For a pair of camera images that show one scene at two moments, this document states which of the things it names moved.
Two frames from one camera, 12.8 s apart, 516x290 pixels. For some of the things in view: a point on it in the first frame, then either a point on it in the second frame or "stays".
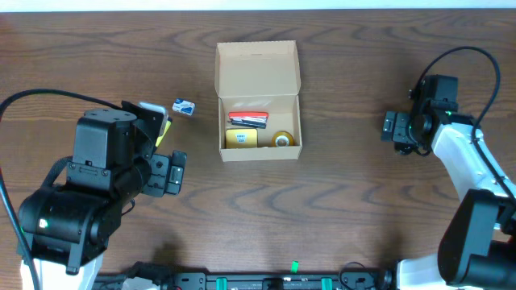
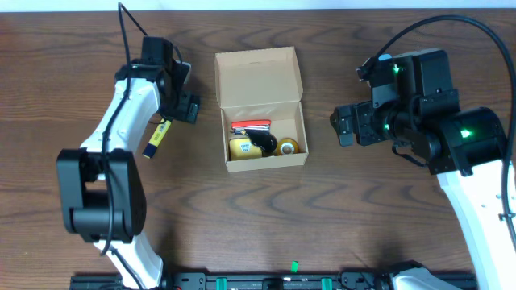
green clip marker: (294, 267) stays
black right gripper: (394, 128) -> (364, 123)
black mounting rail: (207, 280) stays
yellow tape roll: (282, 133) -> (287, 146)
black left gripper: (162, 175) -> (187, 107)
